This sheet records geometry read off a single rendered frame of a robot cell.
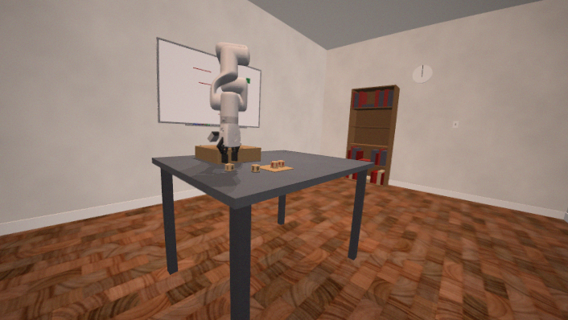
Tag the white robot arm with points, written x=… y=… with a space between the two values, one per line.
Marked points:
x=230 y=55

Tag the orange flat mat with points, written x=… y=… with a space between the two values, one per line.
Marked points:
x=267 y=167

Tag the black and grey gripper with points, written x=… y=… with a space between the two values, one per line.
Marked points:
x=229 y=136

